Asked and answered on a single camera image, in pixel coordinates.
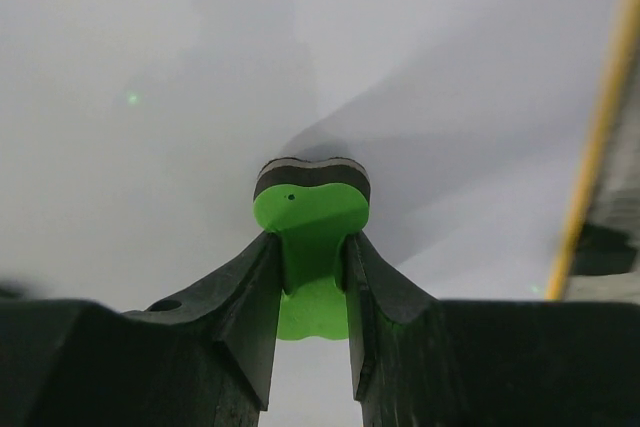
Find yellow framed whiteboard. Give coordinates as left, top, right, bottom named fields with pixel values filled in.
left=1, top=0, right=636, bottom=426

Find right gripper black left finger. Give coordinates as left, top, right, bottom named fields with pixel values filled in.
left=1, top=233, right=280, bottom=426

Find green whiteboard eraser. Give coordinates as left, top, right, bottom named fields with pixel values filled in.
left=253, top=157, right=371, bottom=341

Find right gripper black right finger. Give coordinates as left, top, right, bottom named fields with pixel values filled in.
left=344, top=234, right=639, bottom=426

